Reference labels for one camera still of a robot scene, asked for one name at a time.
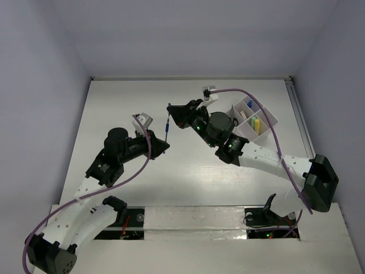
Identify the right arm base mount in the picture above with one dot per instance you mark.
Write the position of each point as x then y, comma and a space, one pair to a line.
262, 223

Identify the white divided organizer tray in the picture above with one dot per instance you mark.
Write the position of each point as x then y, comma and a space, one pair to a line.
244, 128

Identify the silver taped rail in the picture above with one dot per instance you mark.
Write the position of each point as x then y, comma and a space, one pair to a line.
200, 223

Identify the grey white eraser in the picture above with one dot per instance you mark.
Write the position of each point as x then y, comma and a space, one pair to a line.
243, 115

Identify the black handled scissors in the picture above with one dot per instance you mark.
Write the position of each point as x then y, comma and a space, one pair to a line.
233, 117

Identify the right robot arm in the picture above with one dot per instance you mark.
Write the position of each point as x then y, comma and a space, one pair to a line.
315, 179

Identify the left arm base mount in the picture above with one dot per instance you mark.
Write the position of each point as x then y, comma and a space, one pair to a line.
128, 224

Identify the blue pen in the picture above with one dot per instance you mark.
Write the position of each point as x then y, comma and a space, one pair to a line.
167, 127

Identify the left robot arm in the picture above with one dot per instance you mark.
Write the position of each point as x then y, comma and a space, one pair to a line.
55, 249

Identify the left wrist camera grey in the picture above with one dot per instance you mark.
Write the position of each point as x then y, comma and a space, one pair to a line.
142, 120

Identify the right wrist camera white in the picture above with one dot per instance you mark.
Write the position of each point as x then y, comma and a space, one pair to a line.
209, 94

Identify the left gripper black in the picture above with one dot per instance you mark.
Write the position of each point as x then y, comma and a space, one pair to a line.
158, 145

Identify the yellow white glue stick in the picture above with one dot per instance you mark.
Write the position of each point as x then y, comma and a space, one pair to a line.
257, 126

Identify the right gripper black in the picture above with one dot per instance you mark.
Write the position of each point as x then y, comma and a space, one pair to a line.
183, 114

